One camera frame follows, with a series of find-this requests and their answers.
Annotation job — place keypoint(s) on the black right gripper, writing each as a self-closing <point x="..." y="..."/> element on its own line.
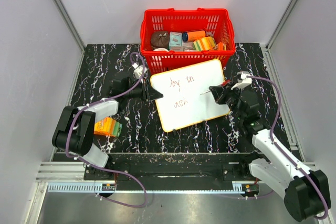
<point x="220" y="93"/>

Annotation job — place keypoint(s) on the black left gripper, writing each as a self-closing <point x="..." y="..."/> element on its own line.
<point x="149" y="93"/>

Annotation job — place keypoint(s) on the red whiteboard marker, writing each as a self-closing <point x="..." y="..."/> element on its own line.
<point x="216" y="88"/>

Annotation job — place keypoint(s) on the yellow framed whiteboard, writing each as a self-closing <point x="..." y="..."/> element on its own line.
<point x="185" y="100"/>

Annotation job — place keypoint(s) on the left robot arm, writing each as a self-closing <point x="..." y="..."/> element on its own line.
<point x="75" y="129"/>

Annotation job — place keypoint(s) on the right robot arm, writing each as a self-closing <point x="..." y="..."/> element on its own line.
<point x="305" y="192"/>

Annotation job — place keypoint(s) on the yellow orange snack box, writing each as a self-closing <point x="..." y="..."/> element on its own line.
<point x="204" y="44"/>

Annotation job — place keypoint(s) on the orange green snack box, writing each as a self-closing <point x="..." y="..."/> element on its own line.
<point x="108" y="127"/>

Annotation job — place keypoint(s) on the teal small box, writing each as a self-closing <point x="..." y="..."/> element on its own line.
<point x="175" y="39"/>

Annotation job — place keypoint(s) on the blue capped yellow bottle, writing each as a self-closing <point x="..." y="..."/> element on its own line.
<point x="193" y="35"/>

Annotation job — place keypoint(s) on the red plastic basket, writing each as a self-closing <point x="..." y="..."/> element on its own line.
<point x="214" y="21"/>

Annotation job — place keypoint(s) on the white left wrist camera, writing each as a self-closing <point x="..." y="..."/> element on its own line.
<point x="139" y="70"/>

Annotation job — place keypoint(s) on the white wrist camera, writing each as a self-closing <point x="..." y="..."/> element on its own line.
<point x="139" y="70"/>
<point x="244" y="80"/>

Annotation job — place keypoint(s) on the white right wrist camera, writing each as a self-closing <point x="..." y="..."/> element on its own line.
<point x="244" y="80"/>

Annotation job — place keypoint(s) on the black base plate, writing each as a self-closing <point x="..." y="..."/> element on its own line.
<point x="242" y="158"/>

